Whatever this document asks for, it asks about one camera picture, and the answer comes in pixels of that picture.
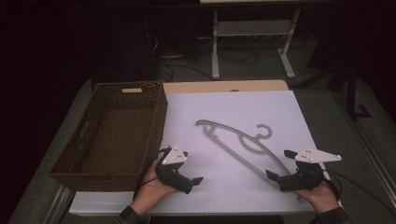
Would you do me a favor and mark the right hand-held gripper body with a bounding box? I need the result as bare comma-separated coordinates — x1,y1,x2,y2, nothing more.
276,146,343,192

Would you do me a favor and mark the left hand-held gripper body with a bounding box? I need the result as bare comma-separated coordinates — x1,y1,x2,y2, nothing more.
154,144,194,195

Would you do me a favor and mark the grey plastic clothes hanger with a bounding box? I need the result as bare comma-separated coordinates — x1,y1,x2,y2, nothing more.
194,119,292,189

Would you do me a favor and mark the person's right hand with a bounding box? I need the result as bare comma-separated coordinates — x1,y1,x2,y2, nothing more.
293,180,341,215

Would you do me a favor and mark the person's left hand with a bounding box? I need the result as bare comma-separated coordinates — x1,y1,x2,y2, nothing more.
130,160,179,217

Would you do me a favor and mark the white table mat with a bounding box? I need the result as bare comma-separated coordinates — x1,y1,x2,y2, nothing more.
68,90,332,217

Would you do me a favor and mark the brown wicker basket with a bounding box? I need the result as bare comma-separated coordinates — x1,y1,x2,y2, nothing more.
48,80,169,192

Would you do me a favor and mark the black metal stand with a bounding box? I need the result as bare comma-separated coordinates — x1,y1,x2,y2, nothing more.
298,60,373,121

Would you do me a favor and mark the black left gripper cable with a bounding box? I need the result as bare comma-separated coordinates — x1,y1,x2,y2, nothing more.
133,147,172,201

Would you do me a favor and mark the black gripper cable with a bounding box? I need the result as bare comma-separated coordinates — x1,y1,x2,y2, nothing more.
133,147,172,201
322,168,396,217

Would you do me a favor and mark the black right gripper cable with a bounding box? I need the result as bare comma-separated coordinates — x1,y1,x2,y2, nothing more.
322,168,396,217

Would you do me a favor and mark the black floor cable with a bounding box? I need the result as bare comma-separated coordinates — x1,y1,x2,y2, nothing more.
159,63,214,82

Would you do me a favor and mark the tangle of floor cables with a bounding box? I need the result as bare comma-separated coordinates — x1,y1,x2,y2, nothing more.
217,46,260,65

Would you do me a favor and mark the white metal desk frame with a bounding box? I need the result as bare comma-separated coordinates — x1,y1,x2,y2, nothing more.
199,0,302,81

